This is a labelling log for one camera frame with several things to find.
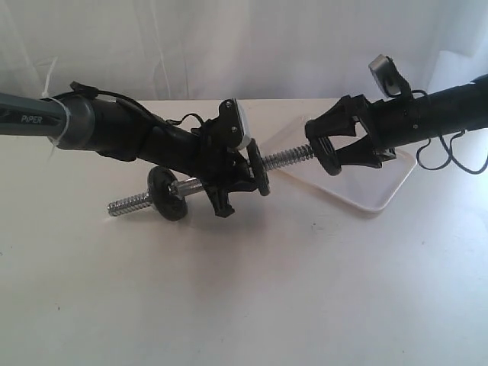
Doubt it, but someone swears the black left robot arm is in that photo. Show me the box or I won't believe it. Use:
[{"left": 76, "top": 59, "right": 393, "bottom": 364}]
[{"left": 1, "top": 86, "right": 270, "bottom": 221}]

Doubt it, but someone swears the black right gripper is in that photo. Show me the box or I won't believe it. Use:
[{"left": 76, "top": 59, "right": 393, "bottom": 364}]
[{"left": 304, "top": 95, "right": 419, "bottom": 175}]

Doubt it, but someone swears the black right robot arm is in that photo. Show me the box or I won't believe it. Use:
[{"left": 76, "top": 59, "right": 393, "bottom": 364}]
[{"left": 304, "top": 75, "right": 487, "bottom": 175}]

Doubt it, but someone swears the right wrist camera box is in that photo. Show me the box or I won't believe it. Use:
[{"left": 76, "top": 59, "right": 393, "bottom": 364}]
[{"left": 368, "top": 54, "right": 412, "bottom": 98}]

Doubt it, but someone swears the chrome spinlock collar nut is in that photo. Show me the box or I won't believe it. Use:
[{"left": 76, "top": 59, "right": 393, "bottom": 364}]
[{"left": 168, "top": 181, "right": 182, "bottom": 199}]

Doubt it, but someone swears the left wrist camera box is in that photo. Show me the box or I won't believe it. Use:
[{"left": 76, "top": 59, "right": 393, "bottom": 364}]
[{"left": 212, "top": 99, "right": 251, "bottom": 151}]

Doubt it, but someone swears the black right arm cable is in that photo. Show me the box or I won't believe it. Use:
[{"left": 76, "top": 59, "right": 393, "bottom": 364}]
[{"left": 413, "top": 89, "right": 488, "bottom": 177}]

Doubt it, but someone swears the white background curtain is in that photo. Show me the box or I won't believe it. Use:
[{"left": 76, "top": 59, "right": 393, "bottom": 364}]
[{"left": 1, "top": 1, "right": 487, "bottom": 100}]

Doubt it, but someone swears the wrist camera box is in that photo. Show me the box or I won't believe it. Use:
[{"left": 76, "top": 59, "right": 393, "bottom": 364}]
[
  {"left": 212, "top": 99, "right": 251, "bottom": 151},
  {"left": 368, "top": 54, "right": 412, "bottom": 98}
]

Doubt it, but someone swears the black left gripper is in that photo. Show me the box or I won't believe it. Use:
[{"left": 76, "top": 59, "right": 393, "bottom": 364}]
[{"left": 133, "top": 117, "right": 264, "bottom": 219}]

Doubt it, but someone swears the chrome threaded dumbbell bar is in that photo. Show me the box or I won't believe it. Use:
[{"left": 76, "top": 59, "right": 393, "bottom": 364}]
[{"left": 107, "top": 144, "right": 314, "bottom": 217}]

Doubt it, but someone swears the white rectangular plastic tray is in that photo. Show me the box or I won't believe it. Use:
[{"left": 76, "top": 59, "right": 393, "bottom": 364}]
[{"left": 260, "top": 114, "right": 417, "bottom": 213}]

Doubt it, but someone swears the white zip tie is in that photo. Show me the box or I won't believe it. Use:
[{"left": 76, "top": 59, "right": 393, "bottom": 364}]
[{"left": 41, "top": 56, "right": 73, "bottom": 161}]

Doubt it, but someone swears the black weight plate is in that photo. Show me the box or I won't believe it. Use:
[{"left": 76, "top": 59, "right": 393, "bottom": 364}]
[{"left": 309, "top": 136, "right": 342, "bottom": 176}]

